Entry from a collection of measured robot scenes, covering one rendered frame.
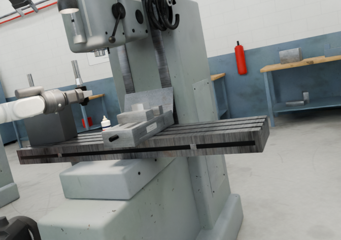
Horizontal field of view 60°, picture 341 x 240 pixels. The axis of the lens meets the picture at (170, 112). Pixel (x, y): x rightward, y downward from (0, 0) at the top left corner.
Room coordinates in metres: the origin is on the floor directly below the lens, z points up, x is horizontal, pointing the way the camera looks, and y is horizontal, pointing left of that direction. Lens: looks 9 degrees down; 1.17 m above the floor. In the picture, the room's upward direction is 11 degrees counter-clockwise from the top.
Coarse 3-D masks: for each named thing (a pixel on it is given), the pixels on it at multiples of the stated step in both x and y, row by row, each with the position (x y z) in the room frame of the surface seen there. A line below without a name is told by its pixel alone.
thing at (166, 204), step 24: (168, 168) 1.42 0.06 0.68; (144, 192) 1.19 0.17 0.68; (168, 192) 1.38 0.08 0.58; (192, 192) 1.62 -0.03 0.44; (48, 216) 1.08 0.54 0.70; (72, 216) 1.04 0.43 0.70; (96, 216) 1.00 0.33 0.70; (120, 216) 1.03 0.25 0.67; (144, 216) 1.16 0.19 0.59; (168, 216) 1.33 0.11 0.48; (192, 216) 1.56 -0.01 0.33
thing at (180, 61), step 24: (144, 0) 1.67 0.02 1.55; (168, 0) 1.62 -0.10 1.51; (192, 24) 1.88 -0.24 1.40; (120, 48) 1.76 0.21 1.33; (144, 48) 1.70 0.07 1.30; (168, 48) 1.63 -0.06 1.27; (192, 48) 1.81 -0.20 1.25; (120, 72) 1.78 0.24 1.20; (144, 72) 1.71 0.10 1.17; (168, 72) 1.64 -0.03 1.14; (192, 72) 1.74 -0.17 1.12; (120, 96) 1.80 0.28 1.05; (192, 96) 1.68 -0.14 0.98; (192, 120) 1.62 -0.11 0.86; (192, 168) 1.63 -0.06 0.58; (216, 168) 1.83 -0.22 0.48; (216, 192) 1.77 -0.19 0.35; (216, 216) 1.70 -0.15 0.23
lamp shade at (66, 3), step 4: (60, 0) 1.10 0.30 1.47; (64, 0) 1.10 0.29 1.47; (68, 0) 1.10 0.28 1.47; (72, 0) 1.11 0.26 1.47; (60, 4) 1.10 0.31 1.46; (64, 4) 1.10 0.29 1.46; (68, 4) 1.10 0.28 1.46; (72, 4) 1.11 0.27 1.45; (76, 4) 1.12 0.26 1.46; (60, 8) 1.10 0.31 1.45; (64, 8) 1.10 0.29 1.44; (68, 8) 1.10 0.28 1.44; (72, 8) 1.10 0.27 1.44; (76, 8) 1.12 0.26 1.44; (60, 12) 1.14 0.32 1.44; (64, 12) 1.16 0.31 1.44; (68, 12) 1.17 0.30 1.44; (72, 12) 1.17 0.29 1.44
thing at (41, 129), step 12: (24, 120) 1.55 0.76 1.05; (36, 120) 1.53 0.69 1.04; (48, 120) 1.51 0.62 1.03; (60, 120) 1.50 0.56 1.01; (72, 120) 1.59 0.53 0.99; (36, 132) 1.54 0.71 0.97; (48, 132) 1.52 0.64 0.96; (60, 132) 1.50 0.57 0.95; (72, 132) 1.57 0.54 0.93; (36, 144) 1.55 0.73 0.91
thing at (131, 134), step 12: (156, 108) 1.30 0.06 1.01; (156, 120) 1.26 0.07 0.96; (168, 120) 1.36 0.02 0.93; (108, 132) 1.15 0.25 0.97; (120, 132) 1.12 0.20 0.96; (132, 132) 1.10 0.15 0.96; (144, 132) 1.17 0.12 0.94; (156, 132) 1.24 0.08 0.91; (108, 144) 1.15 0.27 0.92; (120, 144) 1.12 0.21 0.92; (132, 144) 1.10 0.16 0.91
